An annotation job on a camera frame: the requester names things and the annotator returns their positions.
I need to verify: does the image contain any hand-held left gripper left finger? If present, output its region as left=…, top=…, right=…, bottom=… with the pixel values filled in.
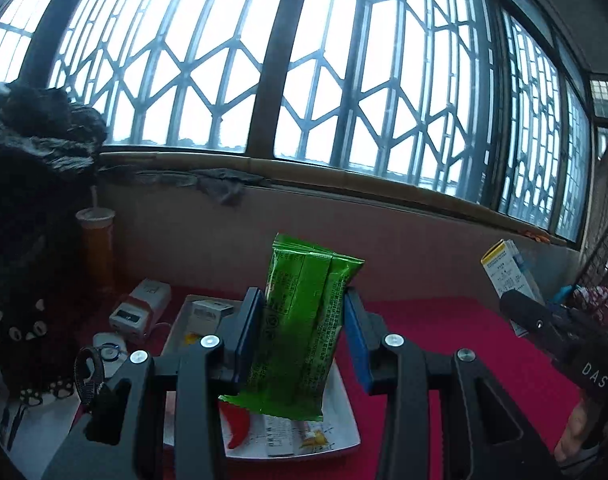
left=41, top=287, right=263, bottom=480

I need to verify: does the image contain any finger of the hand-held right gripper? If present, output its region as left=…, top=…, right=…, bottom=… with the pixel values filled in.
left=500, top=290, right=560, bottom=351

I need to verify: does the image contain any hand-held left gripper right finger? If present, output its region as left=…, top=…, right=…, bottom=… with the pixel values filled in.
left=344, top=287, right=557, bottom=480

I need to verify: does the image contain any small white box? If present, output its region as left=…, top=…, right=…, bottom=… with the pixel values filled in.
left=190, top=300, right=236, bottom=333

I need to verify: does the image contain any green snack packet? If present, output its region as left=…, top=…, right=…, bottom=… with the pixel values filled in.
left=219, top=233, right=365, bottom=422

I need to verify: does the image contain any white and yellow box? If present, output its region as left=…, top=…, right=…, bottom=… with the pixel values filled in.
left=480, top=239, right=546, bottom=337

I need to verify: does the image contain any red chili plush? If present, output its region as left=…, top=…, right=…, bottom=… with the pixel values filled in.
left=220, top=402, right=254, bottom=452

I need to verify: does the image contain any white cardboard box tray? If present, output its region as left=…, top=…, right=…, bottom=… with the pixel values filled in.
left=163, top=294, right=362, bottom=461

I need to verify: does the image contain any person's right hand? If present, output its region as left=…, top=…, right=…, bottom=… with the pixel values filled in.
left=554, top=400, right=608, bottom=466

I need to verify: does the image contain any red and white cloth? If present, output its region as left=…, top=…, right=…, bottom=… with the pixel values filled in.
left=571, top=284, right=608, bottom=322

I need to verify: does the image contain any red tablecloth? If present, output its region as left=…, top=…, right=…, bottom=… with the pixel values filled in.
left=74, top=285, right=585, bottom=480

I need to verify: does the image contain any white printed sachet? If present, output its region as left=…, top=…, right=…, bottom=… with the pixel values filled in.
left=263, top=414, right=331, bottom=457

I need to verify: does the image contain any white and red device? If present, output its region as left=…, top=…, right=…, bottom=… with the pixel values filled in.
left=109, top=280, right=172, bottom=337

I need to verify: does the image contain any white round gadget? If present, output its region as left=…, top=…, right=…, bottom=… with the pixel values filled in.
left=93, top=332, right=128, bottom=376

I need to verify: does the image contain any grey tape strip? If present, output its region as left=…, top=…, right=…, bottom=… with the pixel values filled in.
left=134, top=169, right=271, bottom=207

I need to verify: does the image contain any orange cup with straw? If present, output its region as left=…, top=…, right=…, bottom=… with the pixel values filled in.
left=75, top=185, right=116, bottom=293

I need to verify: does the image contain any black cat print bag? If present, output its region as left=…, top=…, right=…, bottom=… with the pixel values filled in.
left=0, top=200, right=100, bottom=480

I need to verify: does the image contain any window with metal grille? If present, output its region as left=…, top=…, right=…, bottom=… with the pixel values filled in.
left=0, top=0, right=592, bottom=243

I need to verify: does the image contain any black plastic bag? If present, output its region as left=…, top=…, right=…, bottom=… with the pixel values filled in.
left=0, top=82, right=108, bottom=241

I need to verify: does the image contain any black wire basket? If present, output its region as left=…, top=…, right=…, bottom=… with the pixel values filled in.
left=574, top=140, right=608, bottom=321

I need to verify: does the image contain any black wrist strap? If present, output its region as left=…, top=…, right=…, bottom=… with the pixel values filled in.
left=74, top=347, right=107, bottom=413

